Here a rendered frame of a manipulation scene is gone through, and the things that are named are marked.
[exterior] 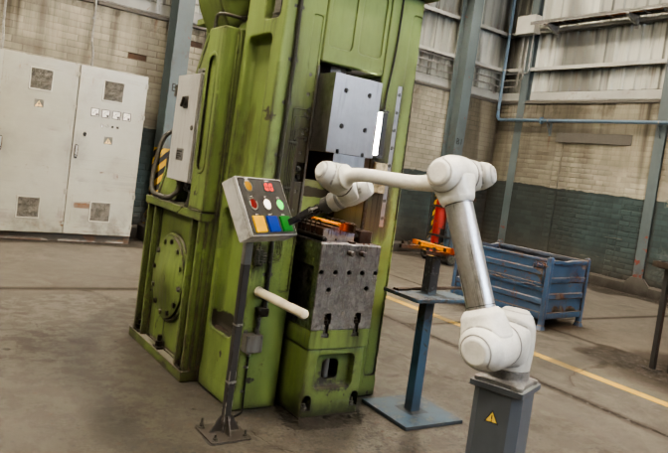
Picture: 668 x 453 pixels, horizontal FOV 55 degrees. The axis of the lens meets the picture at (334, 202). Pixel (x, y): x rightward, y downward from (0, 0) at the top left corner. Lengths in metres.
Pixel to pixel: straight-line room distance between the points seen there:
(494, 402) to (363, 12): 2.10
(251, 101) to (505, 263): 4.02
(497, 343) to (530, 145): 10.13
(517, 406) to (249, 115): 2.04
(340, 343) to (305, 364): 0.22
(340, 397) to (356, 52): 1.83
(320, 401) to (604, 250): 8.24
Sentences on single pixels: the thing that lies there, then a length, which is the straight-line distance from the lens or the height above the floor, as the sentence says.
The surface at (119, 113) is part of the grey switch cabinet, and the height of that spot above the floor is 1.60.
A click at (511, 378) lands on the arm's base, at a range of 2.46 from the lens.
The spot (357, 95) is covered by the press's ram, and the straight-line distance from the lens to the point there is 3.34.
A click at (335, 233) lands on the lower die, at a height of 0.96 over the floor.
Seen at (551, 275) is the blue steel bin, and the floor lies 0.54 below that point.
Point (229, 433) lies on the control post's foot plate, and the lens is 3.16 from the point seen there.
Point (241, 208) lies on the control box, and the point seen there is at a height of 1.07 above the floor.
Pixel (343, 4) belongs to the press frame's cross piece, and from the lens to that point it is 3.51.
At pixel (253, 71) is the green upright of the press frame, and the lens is 3.60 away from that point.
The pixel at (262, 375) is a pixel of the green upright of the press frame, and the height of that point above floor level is 0.18.
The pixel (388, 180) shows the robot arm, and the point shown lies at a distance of 2.58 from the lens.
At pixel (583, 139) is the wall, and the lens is 11.57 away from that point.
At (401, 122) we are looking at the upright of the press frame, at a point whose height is 1.60.
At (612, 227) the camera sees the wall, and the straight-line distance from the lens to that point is 11.12.
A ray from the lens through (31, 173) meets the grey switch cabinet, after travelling 8.09.
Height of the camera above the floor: 1.29
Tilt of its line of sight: 3 degrees down
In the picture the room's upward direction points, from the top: 8 degrees clockwise
